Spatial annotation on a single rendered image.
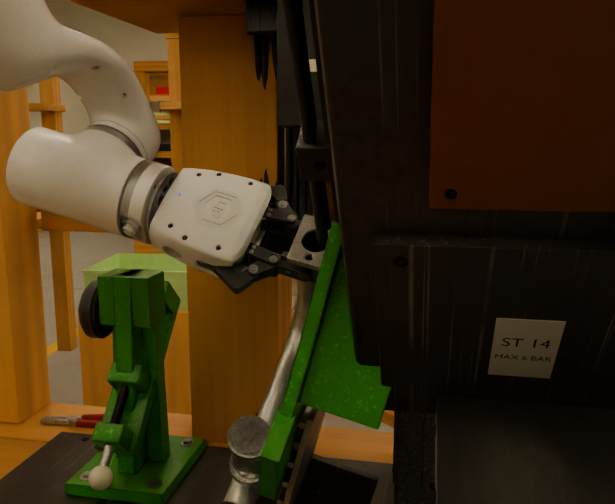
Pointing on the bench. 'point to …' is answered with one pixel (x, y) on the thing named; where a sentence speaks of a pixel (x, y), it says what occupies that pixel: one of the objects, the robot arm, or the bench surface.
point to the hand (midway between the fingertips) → (307, 252)
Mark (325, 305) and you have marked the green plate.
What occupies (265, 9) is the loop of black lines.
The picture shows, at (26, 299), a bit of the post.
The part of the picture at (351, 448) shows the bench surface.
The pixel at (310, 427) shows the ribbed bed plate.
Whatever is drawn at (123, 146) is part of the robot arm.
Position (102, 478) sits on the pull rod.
